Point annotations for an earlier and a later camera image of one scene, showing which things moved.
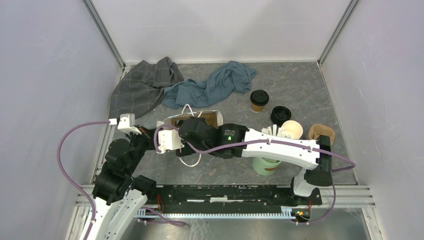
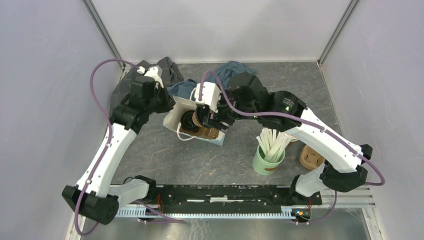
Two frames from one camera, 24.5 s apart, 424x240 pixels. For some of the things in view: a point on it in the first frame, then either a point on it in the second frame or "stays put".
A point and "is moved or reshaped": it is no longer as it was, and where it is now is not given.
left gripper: [148, 134] → [169, 103]
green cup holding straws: [265, 166] stays put
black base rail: [227, 199] stays put
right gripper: [186, 150] → [213, 119]
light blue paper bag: [215, 117] is moved or reshaped
